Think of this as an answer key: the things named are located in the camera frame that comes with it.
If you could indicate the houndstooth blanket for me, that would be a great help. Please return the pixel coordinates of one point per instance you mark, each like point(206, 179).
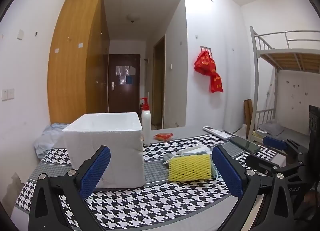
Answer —
point(155, 203)

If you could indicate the dark brown door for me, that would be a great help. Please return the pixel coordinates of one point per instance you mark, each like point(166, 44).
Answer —
point(120, 96)

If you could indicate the red plastic bags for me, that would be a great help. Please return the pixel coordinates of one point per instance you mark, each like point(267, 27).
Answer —
point(208, 68)

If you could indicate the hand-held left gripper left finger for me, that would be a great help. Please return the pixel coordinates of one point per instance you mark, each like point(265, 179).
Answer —
point(96, 168)

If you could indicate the grey cloth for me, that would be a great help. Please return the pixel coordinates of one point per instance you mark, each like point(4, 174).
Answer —
point(168, 158)

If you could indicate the light blue crumpled cloth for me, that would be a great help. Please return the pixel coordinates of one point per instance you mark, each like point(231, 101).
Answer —
point(48, 138)

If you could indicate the round ceiling lamp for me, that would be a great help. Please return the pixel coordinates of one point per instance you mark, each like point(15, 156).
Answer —
point(133, 18)

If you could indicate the white tissues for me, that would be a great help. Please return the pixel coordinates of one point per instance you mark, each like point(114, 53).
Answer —
point(192, 149)

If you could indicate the white remote control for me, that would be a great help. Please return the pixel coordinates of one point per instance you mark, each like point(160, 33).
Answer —
point(218, 132)

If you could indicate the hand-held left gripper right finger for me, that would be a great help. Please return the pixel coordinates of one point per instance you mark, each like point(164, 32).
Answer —
point(226, 168)

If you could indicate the wooden boards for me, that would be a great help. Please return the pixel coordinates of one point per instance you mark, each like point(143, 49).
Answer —
point(248, 116)

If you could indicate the wooden side door frame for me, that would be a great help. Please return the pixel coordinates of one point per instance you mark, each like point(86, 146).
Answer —
point(158, 83)

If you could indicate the white pump bottle red top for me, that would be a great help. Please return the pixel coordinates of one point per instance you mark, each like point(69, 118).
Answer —
point(146, 126)

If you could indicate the wooden wardrobe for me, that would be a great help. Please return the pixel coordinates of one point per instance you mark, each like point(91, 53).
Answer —
point(72, 71)

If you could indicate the metal wall hook rack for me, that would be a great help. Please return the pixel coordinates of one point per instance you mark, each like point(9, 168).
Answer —
point(206, 47)

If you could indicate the yellow foam net sleeve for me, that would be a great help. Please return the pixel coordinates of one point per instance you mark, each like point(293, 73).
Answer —
point(190, 167)

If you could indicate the white metal bunk bed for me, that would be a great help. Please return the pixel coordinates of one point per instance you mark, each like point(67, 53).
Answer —
point(287, 53)

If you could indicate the white foam box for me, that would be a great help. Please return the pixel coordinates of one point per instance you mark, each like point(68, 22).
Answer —
point(112, 146)

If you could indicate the white blank wall plate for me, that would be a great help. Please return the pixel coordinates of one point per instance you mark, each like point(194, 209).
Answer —
point(20, 34)

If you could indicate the red snack packet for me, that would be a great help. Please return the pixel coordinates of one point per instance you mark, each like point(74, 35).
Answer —
point(163, 136)

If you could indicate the grey pillow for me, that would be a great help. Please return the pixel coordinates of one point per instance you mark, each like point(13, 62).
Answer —
point(271, 129)

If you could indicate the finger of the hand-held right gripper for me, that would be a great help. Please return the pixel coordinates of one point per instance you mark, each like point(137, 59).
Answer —
point(260, 162)
point(275, 143)

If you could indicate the black smartphone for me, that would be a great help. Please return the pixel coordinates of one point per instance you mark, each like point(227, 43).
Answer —
point(246, 144)

